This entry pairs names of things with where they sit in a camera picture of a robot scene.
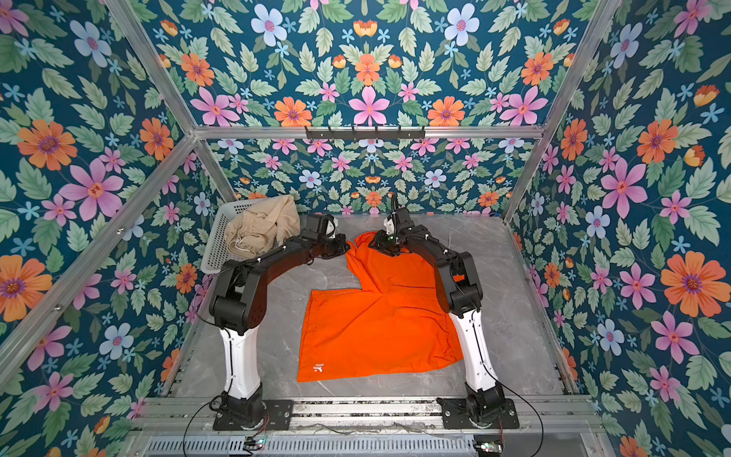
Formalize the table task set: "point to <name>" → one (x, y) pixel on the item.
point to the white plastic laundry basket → (217, 253)
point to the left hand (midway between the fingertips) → (354, 237)
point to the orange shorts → (396, 321)
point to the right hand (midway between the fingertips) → (374, 243)
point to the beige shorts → (259, 228)
